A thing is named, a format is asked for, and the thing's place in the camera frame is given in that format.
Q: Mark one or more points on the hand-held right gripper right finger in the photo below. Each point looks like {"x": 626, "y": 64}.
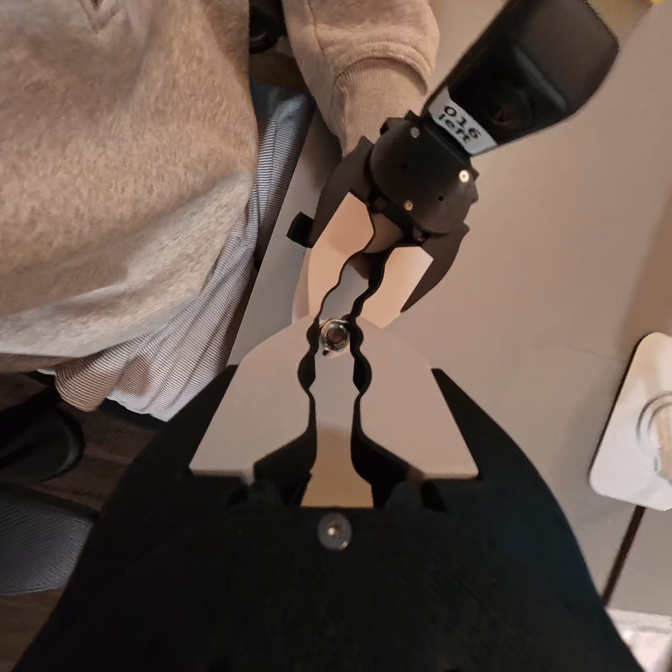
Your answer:
{"x": 414, "y": 409}

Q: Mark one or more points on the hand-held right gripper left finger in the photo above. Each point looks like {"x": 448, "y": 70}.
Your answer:
{"x": 257, "y": 409}

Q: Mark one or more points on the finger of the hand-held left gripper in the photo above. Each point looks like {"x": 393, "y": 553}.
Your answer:
{"x": 401, "y": 283}
{"x": 330, "y": 252}

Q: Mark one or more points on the steel hex bolt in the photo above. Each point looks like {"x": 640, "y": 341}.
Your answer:
{"x": 333, "y": 334}

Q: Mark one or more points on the steel hex nut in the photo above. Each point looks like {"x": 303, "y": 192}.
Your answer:
{"x": 322, "y": 347}

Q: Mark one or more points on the person's left forearm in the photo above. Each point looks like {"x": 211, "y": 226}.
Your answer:
{"x": 362, "y": 63}

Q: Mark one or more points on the grey desk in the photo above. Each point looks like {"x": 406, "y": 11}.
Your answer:
{"x": 525, "y": 288}

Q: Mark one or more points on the person's left hand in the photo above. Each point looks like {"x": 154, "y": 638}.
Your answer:
{"x": 365, "y": 266}

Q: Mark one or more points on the striped shirt hem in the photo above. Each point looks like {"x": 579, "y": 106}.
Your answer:
{"x": 183, "y": 357}

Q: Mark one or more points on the white monitor stand base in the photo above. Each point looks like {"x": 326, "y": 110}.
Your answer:
{"x": 619, "y": 446}

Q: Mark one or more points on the person's grey sweatshirt torso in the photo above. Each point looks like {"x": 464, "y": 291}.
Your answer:
{"x": 105, "y": 157}

